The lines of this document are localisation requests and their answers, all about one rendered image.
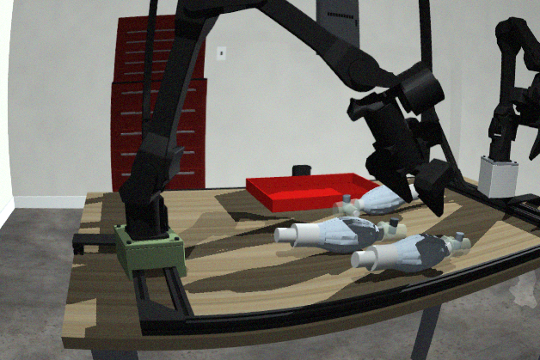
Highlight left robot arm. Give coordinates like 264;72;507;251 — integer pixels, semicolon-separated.
488;17;540;162

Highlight red tray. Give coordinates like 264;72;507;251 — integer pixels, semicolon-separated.
246;173;380;212

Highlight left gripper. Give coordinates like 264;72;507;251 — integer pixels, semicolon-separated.
494;90;540;161

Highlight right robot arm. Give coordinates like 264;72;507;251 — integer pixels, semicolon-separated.
119;0;445;241

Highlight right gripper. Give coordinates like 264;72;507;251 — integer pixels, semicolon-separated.
365;123;456;217

